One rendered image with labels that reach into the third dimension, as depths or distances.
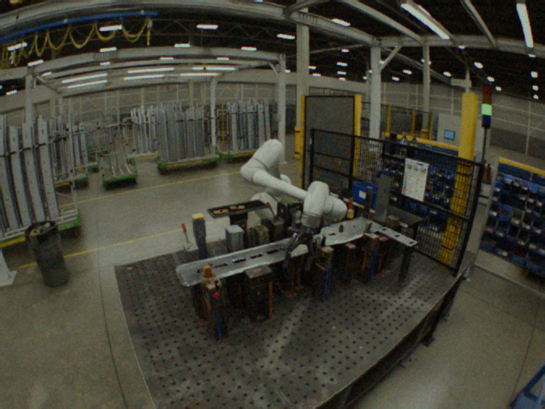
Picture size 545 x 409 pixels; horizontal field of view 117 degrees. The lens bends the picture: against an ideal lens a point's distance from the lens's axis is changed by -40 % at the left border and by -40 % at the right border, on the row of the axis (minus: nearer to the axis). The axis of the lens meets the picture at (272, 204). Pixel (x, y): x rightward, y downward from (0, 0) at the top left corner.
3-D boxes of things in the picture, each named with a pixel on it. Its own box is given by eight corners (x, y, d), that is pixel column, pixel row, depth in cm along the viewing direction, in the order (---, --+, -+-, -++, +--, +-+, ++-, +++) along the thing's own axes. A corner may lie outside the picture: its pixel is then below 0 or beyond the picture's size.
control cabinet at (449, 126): (431, 179, 721) (439, 97, 638) (438, 178, 750) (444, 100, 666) (478, 194, 597) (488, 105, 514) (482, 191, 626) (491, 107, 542)
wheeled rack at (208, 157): (160, 175, 741) (156, 114, 681) (155, 169, 822) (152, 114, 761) (221, 166, 835) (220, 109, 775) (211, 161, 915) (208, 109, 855)
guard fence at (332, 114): (356, 230, 412) (366, 95, 344) (350, 232, 404) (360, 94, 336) (301, 204, 516) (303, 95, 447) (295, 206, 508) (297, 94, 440)
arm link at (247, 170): (246, 177, 161) (261, 160, 163) (232, 170, 174) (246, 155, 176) (259, 191, 169) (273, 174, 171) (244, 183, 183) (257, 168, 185)
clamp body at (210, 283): (216, 347, 121) (205, 291, 108) (206, 329, 133) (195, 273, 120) (235, 341, 126) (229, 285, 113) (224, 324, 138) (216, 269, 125)
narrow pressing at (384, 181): (384, 222, 190) (391, 177, 178) (373, 217, 199) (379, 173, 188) (385, 222, 190) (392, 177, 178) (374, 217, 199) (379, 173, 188)
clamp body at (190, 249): (194, 304, 151) (184, 252, 139) (189, 294, 160) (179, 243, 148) (209, 300, 156) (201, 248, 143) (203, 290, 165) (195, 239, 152)
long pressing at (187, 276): (183, 290, 119) (183, 288, 119) (173, 267, 137) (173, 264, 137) (385, 228, 183) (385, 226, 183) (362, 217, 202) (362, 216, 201)
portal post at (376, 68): (391, 200, 545) (399, 43, 434) (358, 189, 616) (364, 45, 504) (400, 196, 564) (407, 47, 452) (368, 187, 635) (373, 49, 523)
